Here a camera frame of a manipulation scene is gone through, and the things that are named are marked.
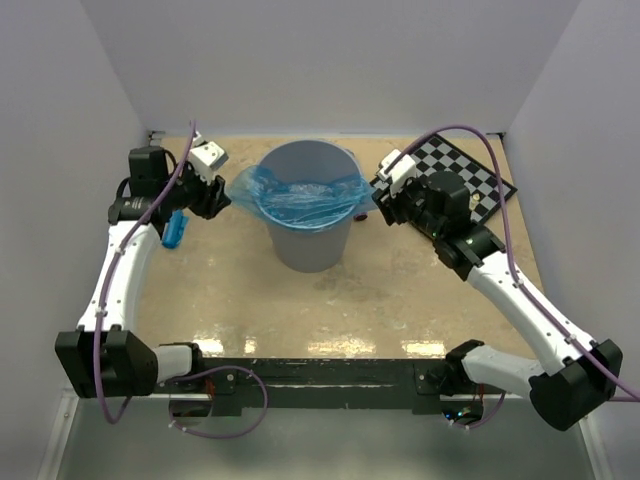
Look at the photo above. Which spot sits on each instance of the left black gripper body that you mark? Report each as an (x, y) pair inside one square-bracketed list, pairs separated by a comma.
[(194, 192)]

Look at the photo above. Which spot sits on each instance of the grey plastic trash bin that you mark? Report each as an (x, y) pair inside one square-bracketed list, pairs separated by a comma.
[(305, 238)]

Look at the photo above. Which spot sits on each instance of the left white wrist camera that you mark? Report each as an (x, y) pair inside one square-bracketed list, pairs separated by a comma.
[(206, 157)]

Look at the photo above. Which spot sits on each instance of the left aluminium rail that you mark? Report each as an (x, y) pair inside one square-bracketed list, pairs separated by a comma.
[(150, 160)]

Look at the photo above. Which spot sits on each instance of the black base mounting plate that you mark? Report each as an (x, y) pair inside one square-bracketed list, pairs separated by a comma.
[(419, 376)]

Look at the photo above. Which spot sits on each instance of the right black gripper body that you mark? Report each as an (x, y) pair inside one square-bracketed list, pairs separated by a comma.
[(407, 204)]

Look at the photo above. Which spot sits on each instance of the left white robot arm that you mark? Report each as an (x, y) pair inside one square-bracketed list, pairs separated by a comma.
[(103, 356)]

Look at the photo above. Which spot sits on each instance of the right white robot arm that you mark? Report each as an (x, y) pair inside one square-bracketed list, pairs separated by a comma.
[(567, 378)]

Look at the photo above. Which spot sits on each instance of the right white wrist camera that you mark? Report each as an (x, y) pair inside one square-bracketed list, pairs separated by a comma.
[(394, 171)]

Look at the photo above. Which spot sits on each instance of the black and silver chessboard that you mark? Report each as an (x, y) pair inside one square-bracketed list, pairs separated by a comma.
[(439, 154)]

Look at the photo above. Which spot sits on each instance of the blue plastic trash bag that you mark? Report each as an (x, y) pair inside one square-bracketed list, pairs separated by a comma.
[(252, 185)]

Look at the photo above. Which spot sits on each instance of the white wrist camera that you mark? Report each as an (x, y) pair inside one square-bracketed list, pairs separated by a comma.
[(394, 171), (206, 157)]

